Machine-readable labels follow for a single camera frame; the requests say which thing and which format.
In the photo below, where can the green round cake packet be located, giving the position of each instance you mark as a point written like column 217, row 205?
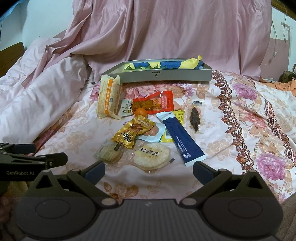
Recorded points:
column 109, row 152

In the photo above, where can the white pink duvet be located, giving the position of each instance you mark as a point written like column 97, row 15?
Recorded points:
column 30, row 105

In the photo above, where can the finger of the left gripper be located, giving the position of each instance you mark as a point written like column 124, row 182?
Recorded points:
column 20, row 149
column 50, row 160

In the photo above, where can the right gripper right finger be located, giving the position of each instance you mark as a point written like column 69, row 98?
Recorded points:
column 212, row 181

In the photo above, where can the dark wooden headboard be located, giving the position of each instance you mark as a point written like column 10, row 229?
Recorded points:
column 9, row 56

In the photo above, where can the grey cardboard box tray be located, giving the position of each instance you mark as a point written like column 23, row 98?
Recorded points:
column 159, row 74

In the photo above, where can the yellow biscuit packet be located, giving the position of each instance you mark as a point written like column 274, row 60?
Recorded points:
column 173, row 121

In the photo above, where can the floral bed sheet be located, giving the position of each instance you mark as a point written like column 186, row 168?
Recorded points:
column 255, row 131

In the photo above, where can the small orange mandarin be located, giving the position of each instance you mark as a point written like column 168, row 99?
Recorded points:
column 141, row 111

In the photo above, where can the red tofu snack packet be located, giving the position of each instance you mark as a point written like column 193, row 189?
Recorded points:
column 155, row 103

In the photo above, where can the small white snack packet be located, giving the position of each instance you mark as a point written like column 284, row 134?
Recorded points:
column 126, row 108

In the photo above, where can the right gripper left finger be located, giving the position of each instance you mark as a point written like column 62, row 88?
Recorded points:
column 85, row 183

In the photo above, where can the clear packet dark dried fish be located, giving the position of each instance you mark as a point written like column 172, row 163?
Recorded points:
column 199, row 121

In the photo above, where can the navy blue stick packet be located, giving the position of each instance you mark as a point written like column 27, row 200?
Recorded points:
column 187, row 147

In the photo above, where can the gold foil snack packet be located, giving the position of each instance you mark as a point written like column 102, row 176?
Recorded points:
column 127, row 134

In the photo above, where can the sausages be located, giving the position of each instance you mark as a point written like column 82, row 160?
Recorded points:
column 154, row 134

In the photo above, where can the orange cloth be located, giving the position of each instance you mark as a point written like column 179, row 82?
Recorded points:
column 289, row 86

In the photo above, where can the orange cream bread package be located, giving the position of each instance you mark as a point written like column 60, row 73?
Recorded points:
column 109, row 97

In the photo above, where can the white rice cracker packet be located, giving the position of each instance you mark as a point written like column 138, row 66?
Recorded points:
column 151, row 156

